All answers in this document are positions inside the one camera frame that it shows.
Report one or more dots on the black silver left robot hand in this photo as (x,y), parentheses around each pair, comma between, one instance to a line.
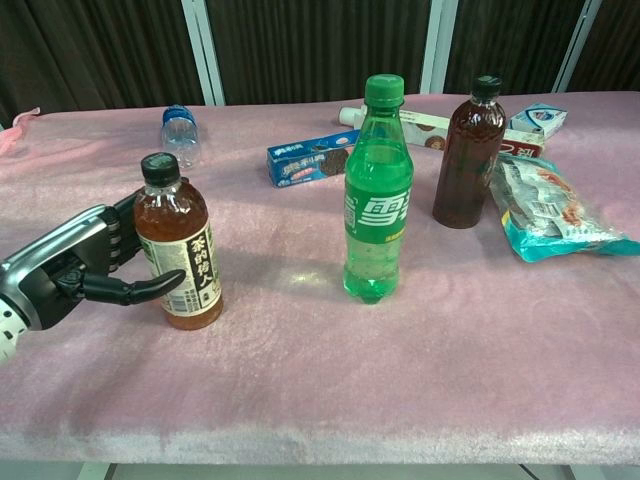
(55,260)

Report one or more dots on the amber tea bottle black cap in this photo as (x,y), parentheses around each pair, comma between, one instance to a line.
(170,220)

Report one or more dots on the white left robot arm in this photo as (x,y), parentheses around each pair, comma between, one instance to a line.
(7,330)

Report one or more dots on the empty clear water bottle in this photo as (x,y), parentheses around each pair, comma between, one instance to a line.
(180,135)

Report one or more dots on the pink plush tablecloth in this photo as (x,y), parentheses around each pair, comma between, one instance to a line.
(300,360)

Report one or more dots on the blue cookie box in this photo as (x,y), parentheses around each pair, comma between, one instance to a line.
(305,162)

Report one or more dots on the white tube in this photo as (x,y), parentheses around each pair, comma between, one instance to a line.
(350,116)

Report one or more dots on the green soda bottle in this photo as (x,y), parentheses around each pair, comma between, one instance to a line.
(377,180)

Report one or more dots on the dark pleated curtain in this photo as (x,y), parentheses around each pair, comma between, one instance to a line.
(310,45)

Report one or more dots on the long white cookie box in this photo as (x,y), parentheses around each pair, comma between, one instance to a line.
(425,127)

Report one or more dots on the dark brown drink bottle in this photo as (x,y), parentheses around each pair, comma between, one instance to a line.
(465,165)

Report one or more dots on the red toothpaste box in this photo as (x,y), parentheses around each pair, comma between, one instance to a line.
(522,145)

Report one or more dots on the teal snack bag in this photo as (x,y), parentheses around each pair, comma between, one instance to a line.
(550,215)

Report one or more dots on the blue white small carton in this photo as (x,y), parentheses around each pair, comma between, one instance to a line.
(540,120)

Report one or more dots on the white table frame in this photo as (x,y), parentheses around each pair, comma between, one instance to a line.
(95,472)

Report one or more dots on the white frame post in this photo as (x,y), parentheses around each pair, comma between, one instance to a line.
(202,50)
(575,45)
(437,45)

